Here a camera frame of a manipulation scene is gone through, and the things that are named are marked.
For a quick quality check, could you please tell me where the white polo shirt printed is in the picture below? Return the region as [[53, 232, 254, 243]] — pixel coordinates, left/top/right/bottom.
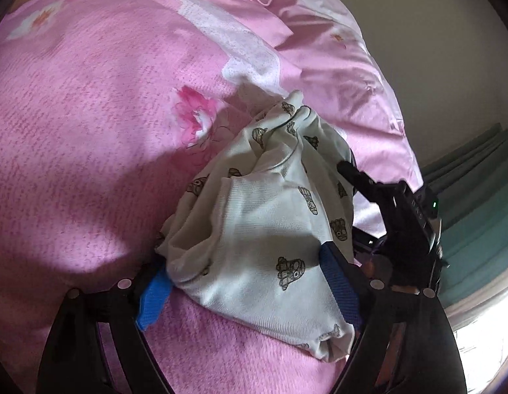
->
[[158, 91, 355, 362]]

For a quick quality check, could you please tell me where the pink floral duvet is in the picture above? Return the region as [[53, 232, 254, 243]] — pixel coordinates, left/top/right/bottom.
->
[[0, 0, 422, 393]]

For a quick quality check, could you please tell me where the green curtain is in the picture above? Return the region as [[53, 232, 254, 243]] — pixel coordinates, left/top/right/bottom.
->
[[422, 124, 508, 308]]

